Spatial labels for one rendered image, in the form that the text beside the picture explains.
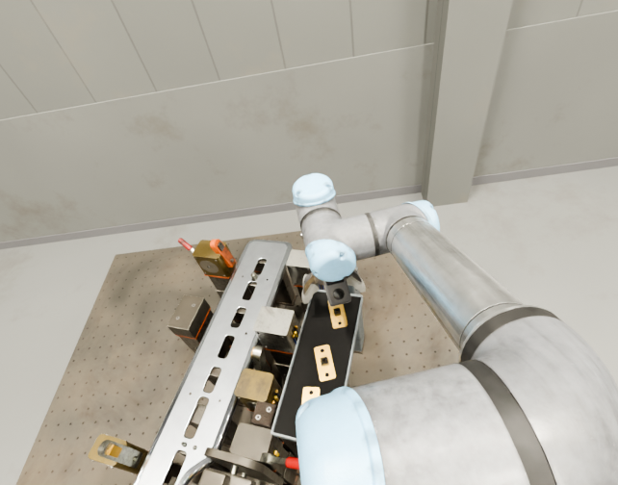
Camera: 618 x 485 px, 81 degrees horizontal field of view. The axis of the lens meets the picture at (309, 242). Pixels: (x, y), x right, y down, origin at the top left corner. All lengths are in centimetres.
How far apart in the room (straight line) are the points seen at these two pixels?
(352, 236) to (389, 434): 38
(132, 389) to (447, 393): 145
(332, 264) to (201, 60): 196
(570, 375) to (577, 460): 5
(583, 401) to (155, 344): 154
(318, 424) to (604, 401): 17
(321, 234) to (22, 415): 254
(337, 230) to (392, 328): 90
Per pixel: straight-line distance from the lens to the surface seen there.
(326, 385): 87
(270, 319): 103
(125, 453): 114
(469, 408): 26
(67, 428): 172
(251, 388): 100
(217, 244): 129
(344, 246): 56
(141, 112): 264
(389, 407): 26
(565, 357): 31
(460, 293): 39
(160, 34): 240
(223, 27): 230
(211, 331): 121
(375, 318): 146
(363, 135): 257
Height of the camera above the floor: 198
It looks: 48 degrees down
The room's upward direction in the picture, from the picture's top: 14 degrees counter-clockwise
